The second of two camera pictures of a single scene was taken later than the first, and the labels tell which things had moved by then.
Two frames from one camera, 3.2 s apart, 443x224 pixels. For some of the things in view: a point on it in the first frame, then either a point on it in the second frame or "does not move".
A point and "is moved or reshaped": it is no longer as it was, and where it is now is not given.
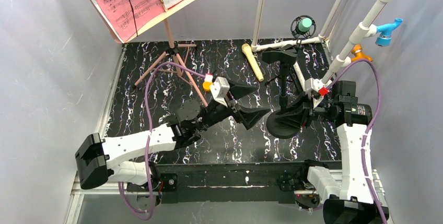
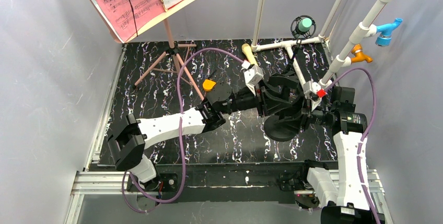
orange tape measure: [206, 85] does not move
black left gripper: [234, 106] -> [262, 98]
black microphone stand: [283, 122] is moved or reshaped
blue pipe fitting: [384, 38] does not move
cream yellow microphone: [248, 51] does not move
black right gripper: [310, 112] does not move
